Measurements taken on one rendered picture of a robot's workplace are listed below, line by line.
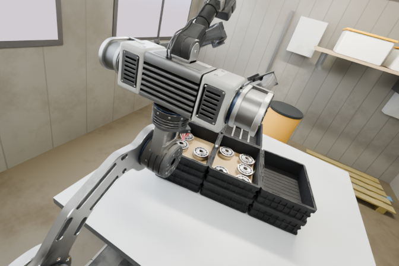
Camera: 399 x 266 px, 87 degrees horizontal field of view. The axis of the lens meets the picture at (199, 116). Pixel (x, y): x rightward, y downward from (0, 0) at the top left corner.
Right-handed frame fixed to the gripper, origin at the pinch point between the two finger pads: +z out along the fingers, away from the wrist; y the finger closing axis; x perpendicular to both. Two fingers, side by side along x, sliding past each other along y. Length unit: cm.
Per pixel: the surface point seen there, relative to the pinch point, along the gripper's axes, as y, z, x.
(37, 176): 82, 98, -84
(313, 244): -60, 26, 70
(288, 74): -246, -11, -127
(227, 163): -33.5, 13.4, 13.0
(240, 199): -27.1, 16.5, 37.9
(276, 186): -56, 13, 38
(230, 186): -22.4, 11.3, 31.8
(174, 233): 11.5, 26.8, 39.1
